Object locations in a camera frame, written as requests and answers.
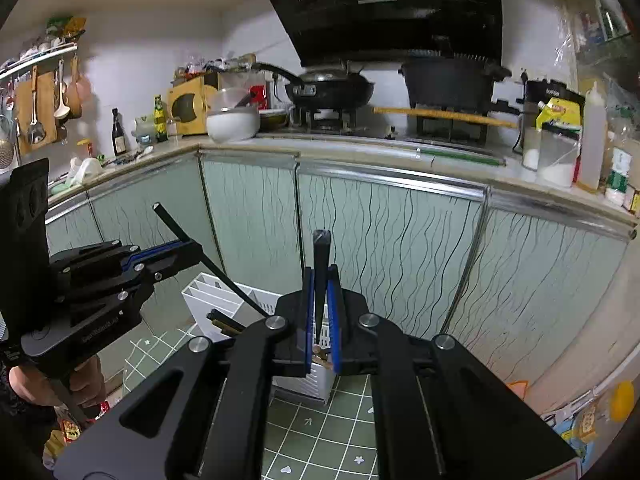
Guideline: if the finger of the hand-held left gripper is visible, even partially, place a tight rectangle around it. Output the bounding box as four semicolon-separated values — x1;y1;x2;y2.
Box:
50;240;201;281
57;249;203;321

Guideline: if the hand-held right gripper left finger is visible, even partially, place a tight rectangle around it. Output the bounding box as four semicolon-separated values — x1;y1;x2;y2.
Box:
52;266;316;480

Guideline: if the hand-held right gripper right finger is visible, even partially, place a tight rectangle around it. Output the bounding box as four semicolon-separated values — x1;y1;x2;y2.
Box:
327;262;581;480

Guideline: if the black chopstick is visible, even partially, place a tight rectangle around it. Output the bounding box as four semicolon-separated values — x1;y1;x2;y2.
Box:
206;308;246;333
312;229;332;348
152;201;271;318

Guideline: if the white plastic utensil holder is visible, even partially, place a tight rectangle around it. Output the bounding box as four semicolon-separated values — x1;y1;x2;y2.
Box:
181;272;337;408

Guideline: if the person's left hand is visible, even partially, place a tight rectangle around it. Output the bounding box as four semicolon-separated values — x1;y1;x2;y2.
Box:
12;357;107;418

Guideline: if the white crumpled bag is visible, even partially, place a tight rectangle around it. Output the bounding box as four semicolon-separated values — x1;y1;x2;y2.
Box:
67;156;103;186

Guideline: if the metal slotted spatula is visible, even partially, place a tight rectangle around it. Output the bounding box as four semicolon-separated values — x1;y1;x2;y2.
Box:
26;66;47;145

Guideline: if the green checkered tablecloth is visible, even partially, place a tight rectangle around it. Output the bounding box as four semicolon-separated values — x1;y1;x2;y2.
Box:
97;320;381;480

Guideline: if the green patterned kitchen cabinet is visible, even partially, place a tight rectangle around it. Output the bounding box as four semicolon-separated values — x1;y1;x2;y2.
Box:
45;142;638;401

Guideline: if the white ladle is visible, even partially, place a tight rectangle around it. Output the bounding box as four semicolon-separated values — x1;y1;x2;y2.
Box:
52;60;70;120

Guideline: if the hanging wooden cutting board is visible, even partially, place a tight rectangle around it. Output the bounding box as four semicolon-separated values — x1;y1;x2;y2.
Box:
14;71;58;157

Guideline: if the dark glass bottle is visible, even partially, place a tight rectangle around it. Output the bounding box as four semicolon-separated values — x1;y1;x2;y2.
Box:
111;107;127;157

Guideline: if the green glass bottle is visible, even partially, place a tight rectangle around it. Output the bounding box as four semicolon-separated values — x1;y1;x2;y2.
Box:
154;94;168;143

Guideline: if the pink pan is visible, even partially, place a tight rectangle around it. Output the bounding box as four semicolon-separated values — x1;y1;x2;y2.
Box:
67;55;93;120

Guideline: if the white pot with lid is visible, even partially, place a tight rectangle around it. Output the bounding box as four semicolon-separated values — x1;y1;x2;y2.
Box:
206;87;262;143

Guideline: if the yellow box with window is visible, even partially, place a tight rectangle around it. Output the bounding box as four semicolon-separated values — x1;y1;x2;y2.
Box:
166;82;221;137

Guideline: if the gas stove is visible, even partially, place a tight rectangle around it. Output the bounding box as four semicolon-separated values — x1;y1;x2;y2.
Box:
290;105;491;148

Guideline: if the black wok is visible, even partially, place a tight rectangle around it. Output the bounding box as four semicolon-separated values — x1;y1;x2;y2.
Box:
251;61;376;108

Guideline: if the small clear jar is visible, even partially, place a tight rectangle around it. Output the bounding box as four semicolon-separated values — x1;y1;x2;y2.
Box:
521;127;543;171

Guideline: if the black cast iron pot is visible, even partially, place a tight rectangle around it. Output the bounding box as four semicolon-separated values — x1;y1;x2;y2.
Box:
398;50;513;111

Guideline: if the clear jar white powder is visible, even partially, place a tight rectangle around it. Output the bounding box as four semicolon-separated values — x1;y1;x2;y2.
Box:
537;122;582;188

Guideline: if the oil bottle yellow cap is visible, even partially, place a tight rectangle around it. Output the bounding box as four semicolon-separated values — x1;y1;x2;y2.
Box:
570;380;637;443

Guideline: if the yellow packet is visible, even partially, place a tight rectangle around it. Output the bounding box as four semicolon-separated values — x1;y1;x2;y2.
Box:
535;97;586;133

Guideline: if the white squeeze bottle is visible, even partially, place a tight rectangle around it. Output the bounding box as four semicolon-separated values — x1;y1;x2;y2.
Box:
580;81;608;191

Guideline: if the black lidded appliance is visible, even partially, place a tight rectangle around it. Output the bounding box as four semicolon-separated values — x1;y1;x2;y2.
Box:
520;79;586;111

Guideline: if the white bottle green label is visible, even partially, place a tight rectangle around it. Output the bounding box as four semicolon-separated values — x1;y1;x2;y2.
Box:
605;147;633;206

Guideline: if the black range hood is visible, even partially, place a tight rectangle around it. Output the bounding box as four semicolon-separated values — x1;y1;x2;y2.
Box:
248;0;503;68

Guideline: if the plastic covered shelf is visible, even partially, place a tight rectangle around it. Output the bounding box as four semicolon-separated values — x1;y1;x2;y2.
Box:
552;0;640;161

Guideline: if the metal wall rack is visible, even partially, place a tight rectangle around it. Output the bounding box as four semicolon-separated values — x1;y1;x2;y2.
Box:
0;42;79;81

